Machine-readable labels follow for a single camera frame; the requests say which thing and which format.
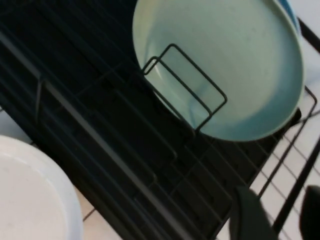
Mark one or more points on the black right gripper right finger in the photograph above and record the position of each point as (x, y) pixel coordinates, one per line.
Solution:
(312, 215)

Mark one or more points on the pale green round plate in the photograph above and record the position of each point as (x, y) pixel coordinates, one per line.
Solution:
(237, 50)

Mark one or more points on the light blue round plate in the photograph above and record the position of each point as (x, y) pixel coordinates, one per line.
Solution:
(290, 12)

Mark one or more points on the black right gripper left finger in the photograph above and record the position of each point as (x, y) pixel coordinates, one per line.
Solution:
(247, 220)

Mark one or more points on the black ribbed drip tray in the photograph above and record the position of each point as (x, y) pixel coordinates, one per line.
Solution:
(75, 50)

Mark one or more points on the white round plate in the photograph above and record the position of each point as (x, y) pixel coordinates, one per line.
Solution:
(32, 195)

